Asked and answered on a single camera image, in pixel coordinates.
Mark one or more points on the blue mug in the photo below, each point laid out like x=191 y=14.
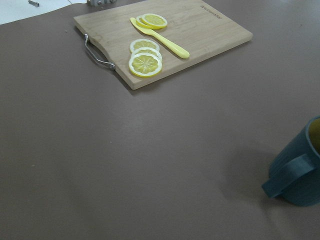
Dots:
x=295 y=173

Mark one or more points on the yellow plastic knife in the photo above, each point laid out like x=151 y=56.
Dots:
x=176 y=49

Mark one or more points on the lemon slice middle of trio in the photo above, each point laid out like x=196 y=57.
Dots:
x=148 y=50

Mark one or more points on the lemon slice front of pair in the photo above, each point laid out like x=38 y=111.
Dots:
x=154 y=20

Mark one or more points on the bamboo cutting board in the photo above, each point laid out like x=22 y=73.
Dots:
x=192 y=24

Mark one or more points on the lemon slice under pair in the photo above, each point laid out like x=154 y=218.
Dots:
x=141 y=23

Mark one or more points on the small metal bolt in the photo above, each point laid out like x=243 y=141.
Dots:
x=36 y=4

